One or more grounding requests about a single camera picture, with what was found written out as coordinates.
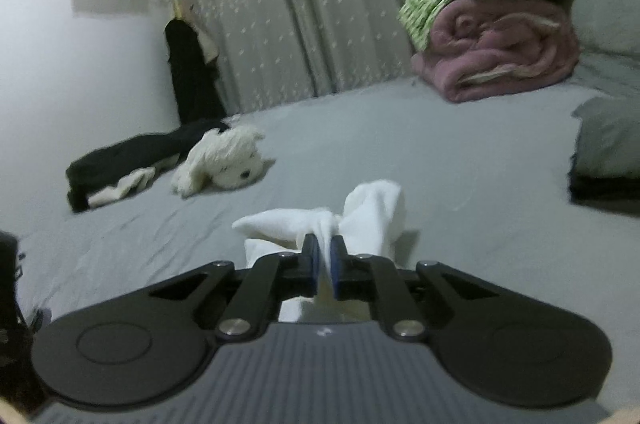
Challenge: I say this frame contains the pink folded blanket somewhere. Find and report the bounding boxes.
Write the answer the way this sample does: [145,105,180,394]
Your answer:
[411,0,580,103]

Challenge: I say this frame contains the white printed t-shirt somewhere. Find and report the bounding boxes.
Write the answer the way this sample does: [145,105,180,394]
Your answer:
[232,180,406,324]

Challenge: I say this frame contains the dark clutter beside bed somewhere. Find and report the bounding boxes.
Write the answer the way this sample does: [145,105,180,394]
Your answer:
[0,232,47,413]

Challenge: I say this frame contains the white plush dog toy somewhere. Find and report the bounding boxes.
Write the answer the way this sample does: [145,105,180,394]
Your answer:
[171,125,265,199]

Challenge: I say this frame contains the black and white folded garment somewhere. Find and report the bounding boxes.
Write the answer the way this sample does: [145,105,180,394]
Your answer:
[66,119,230,213]

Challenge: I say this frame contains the black hanging garment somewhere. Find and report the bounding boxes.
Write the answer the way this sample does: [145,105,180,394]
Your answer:
[164,18,227,125]

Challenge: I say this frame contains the grey bed sheet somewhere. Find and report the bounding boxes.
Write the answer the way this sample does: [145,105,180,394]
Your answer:
[14,72,640,355]

